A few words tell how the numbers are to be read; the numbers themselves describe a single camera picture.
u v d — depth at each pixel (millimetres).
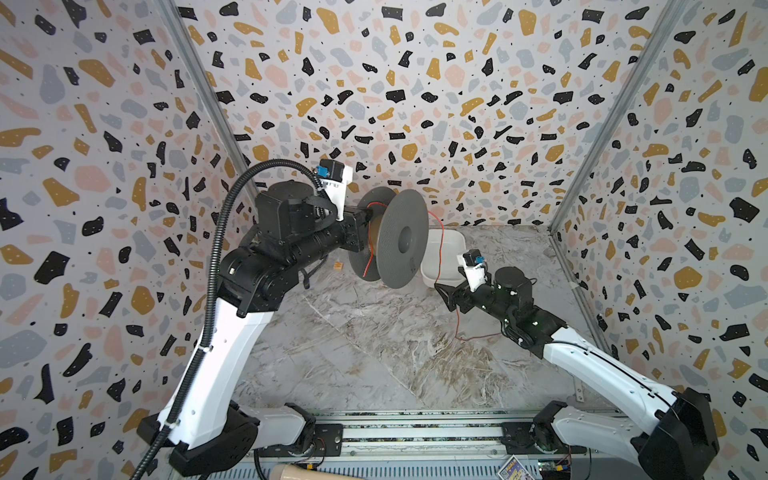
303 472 702
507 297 569
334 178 446
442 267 715
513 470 688
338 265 533
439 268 707
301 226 377
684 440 390
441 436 763
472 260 637
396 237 549
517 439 734
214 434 373
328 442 736
